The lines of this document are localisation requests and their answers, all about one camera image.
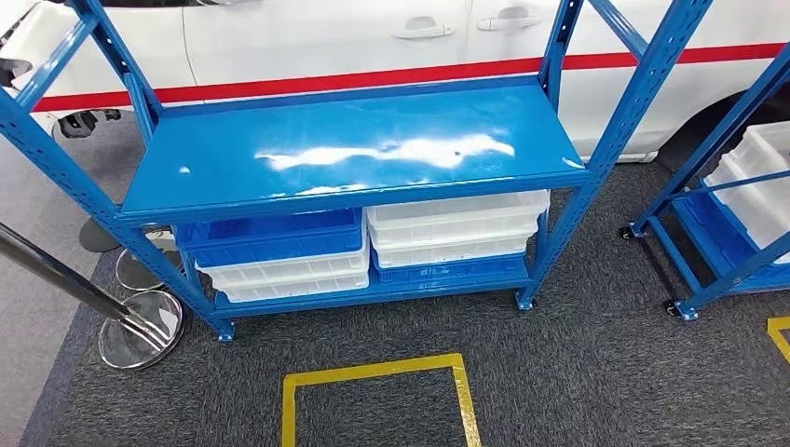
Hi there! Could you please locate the blue wheeled rack cart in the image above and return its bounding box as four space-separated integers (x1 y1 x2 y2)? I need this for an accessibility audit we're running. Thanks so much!
619 43 790 322

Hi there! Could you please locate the blue plastic crate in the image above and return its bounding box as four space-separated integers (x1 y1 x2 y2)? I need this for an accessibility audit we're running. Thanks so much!
370 246 532 286
173 208 365 269
673 182 790 294

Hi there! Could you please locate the blue metal shelf rack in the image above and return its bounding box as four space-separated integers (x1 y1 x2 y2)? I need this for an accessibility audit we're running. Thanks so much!
0 0 714 344

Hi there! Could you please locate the chrome stanchion post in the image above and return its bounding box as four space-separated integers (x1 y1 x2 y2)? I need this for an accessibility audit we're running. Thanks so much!
115 229 184 292
0 222 185 372

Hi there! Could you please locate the white car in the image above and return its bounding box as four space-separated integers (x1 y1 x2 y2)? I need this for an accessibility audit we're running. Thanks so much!
0 0 790 165

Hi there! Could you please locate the white plastic crate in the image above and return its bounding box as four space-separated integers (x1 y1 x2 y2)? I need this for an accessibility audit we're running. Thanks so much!
374 236 532 269
222 271 370 305
365 189 552 231
196 237 372 290
369 215 541 251
703 120 790 265

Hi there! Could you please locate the black stanchion post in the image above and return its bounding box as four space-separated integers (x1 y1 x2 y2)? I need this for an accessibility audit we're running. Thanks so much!
78 217 123 254

